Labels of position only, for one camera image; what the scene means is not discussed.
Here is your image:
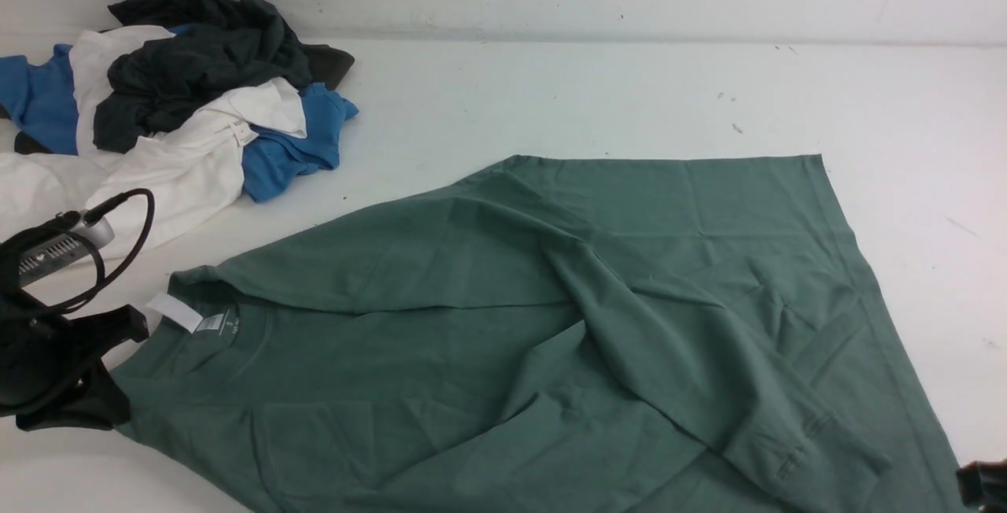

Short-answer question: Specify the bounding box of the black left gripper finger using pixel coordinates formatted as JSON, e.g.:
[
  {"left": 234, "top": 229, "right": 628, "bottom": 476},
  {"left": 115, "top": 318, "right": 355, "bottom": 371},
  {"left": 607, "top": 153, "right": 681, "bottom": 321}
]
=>
[
  {"left": 16, "top": 363, "right": 131, "bottom": 433},
  {"left": 66, "top": 305, "right": 149, "bottom": 361}
]

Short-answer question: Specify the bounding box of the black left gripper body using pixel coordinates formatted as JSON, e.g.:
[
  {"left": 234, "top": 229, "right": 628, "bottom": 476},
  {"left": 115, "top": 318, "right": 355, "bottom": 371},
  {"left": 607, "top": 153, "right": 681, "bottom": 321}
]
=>
[{"left": 1, "top": 292, "right": 96, "bottom": 417}]

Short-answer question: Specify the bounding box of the white shirt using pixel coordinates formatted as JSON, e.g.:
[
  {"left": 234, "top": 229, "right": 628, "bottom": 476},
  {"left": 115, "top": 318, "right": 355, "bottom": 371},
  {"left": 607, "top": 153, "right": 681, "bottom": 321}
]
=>
[{"left": 1, "top": 25, "right": 307, "bottom": 248}]

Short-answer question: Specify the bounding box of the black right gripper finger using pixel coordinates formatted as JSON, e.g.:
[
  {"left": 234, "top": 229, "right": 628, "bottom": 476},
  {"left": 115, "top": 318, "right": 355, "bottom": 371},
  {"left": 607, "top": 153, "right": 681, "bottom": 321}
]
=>
[{"left": 956, "top": 459, "right": 1006, "bottom": 512}]

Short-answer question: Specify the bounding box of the black camera cable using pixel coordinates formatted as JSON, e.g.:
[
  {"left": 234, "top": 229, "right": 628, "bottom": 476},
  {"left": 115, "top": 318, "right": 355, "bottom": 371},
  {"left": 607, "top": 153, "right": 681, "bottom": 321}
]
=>
[{"left": 0, "top": 188, "right": 157, "bottom": 419}]

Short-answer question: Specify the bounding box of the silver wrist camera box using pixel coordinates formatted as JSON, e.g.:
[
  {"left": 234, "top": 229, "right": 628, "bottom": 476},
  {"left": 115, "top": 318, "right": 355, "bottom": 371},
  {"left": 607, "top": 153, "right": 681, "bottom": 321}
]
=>
[{"left": 18, "top": 211, "right": 115, "bottom": 287}]

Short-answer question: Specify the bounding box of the green long-sleeve top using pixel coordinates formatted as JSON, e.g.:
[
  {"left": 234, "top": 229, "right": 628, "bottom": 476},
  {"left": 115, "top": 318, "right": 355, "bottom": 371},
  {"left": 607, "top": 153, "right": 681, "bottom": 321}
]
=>
[{"left": 113, "top": 156, "right": 963, "bottom": 512}]

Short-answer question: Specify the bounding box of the dark grey shirt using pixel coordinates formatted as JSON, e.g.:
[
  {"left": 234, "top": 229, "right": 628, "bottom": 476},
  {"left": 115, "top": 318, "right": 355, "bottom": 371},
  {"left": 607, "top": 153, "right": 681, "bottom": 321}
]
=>
[{"left": 1, "top": 0, "right": 355, "bottom": 155}]

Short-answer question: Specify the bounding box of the blue shirt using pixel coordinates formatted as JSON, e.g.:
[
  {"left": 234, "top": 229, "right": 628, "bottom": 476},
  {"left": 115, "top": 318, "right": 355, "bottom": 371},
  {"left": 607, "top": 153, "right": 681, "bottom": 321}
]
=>
[{"left": 2, "top": 25, "right": 359, "bottom": 202}]

